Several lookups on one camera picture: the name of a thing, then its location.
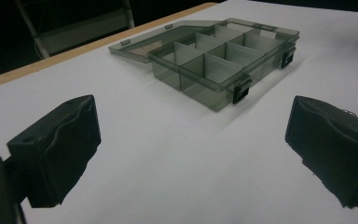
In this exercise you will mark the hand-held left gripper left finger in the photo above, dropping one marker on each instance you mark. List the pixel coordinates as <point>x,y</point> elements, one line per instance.
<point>62,149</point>

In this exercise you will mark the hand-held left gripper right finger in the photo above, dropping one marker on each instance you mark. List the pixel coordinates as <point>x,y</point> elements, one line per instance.
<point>332,146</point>

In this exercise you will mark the clear grey compartment organizer box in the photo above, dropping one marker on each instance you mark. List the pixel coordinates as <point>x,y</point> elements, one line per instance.
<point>220,70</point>

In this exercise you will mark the metal stand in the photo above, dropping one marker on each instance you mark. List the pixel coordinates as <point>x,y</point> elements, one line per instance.
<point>80,29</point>

